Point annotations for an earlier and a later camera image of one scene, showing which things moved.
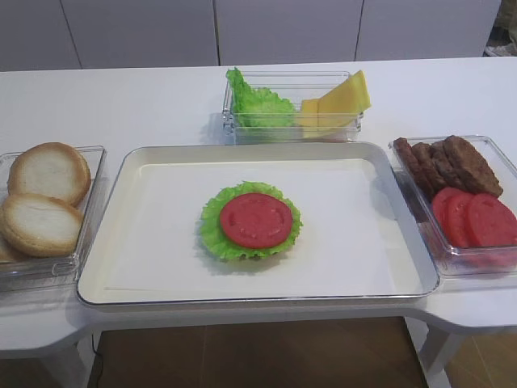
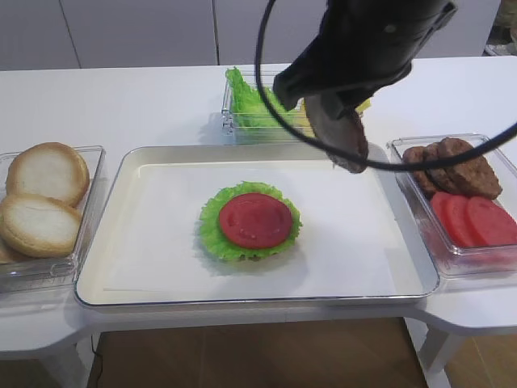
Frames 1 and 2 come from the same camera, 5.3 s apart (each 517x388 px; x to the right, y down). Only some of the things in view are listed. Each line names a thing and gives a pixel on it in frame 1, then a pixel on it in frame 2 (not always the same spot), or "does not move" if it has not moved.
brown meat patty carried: (410, 157) to (345, 132)
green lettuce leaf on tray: (216, 242) does not move
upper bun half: (52, 169) does not move
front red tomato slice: (491, 221) does not move
